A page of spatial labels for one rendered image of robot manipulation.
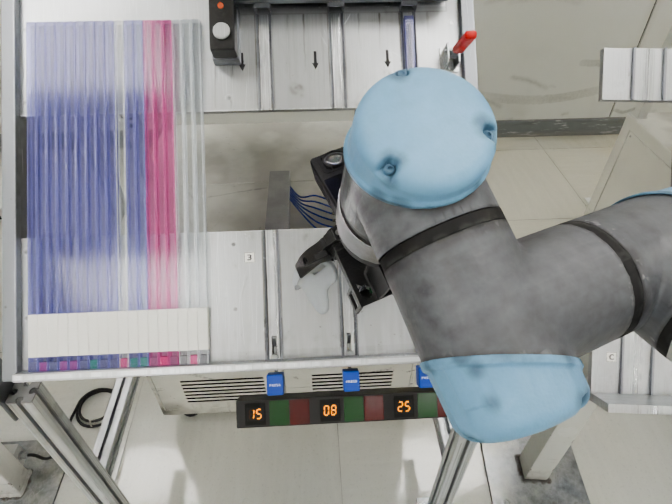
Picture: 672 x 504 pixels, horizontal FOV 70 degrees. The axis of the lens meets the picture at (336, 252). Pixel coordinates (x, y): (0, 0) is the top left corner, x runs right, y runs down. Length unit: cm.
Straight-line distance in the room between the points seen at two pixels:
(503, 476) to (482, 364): 124
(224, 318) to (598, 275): 55
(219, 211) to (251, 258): 46
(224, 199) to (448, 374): 100
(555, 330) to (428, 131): 12
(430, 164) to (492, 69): 248
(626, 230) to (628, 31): 265
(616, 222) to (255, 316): 52
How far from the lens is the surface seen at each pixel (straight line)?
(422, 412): 76
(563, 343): 27
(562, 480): 152
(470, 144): 24
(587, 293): 28
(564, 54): 283
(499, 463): 149
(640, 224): 32
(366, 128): 24
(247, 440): 148
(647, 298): 31
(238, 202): 119
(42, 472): 162
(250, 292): 72
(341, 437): 146
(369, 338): 72
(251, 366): 70
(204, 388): 136
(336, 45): 79
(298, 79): 77
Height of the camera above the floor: 130
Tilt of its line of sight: 42 degrees down
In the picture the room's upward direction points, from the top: straight up
